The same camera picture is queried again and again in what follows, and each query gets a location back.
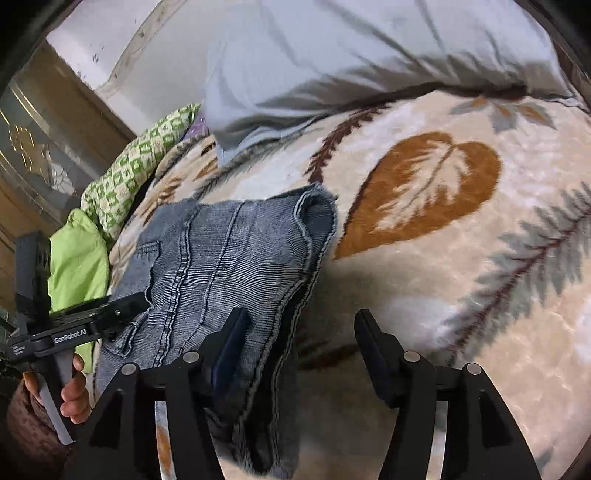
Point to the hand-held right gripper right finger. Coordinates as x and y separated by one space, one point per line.
376 364

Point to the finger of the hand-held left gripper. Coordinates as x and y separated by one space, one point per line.
124 311

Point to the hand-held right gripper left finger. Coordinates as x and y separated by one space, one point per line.
231 355

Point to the blue-grey denim pants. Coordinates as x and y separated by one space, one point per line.
221 258

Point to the person's left forearm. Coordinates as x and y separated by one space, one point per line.
30 424

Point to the person's left hand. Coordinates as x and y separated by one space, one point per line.
76 397

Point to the bright green cloth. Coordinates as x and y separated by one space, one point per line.
76 267

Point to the leaf-print beige blanket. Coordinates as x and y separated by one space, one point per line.
461 277

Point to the green patterned cloth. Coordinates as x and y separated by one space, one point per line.
134 170

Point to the wooden glass-panel door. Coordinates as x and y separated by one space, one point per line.
41 152

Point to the small purple cloth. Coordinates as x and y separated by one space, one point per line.
197 127

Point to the grey pillow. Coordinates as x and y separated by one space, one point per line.
360 50

